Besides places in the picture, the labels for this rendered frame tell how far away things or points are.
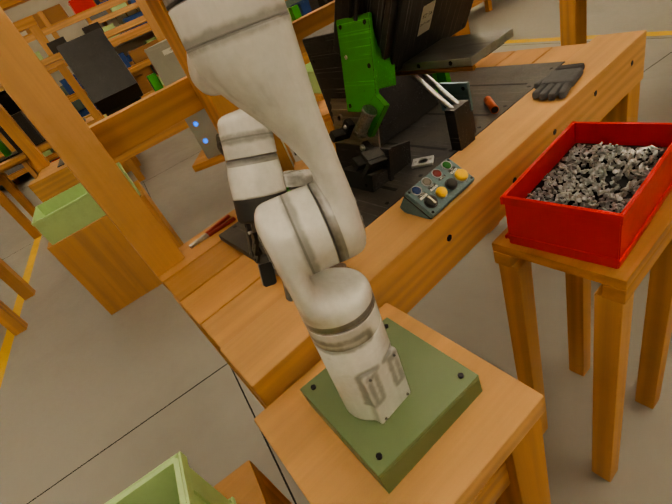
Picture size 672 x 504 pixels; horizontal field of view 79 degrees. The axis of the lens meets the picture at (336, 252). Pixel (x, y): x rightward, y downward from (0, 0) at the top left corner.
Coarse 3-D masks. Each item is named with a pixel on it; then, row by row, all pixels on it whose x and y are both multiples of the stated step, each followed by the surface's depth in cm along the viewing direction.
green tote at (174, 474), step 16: (160, 464) 54; (176, 464) 53; (144, 480) 53; (160, 480) 54; (176, 480) 51; (192, 480) 54; (128, 496) 52; (144, 496) 54; (160, 496) 55; (176, 496) 56; (192, 496) 50; (208, 496) 56
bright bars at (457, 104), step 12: (420, 84) 102; (432, 84) 103; (456, 108) 99; (468, 108) 101; (456, 120) 100; (468, 120) 103; (456, 132) 102; (468, 132) 104; (456, 144) 104; (468, 144) 105
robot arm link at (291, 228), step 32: (288, 192) 42; (256, 224) 41; (288, 224) 39; (320, 224) 39; (288, 256) 39; (320, 256) 40; (288, 288) 43; (320, 288) 45; (352, 288) 47; (320, 320) 44; (352, 320) 46
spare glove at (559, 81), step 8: (568, 64) 116; (576, 64) 114; (552, 72) 116; (560, 72) 114; (568, 72) 112; (576, 72) 110; (544, 80) 114; (552, 80) 112; (560, 80) 110; (568, 80) 109; (576, 80) 109; (536, 88) 115; (544, 88) 112; (552, 88) 110; (560, 88) 108; (568, 88) 106; (536, 96) 111; (544, 96) 108; (552, 96) 106; (560, 96) 106
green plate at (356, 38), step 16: (352, 16) 92; (368, 16) 88; (352, 32) 94; (368, 32) 90; (352, 48) 96; (368, 48) 92; (352, 64) 98; (368, 64) 94; (384, 64) 96; (352, 80) 100; (368, 80) 96; (384, 80) 97; (352, 96) 102; (368, 96) 98
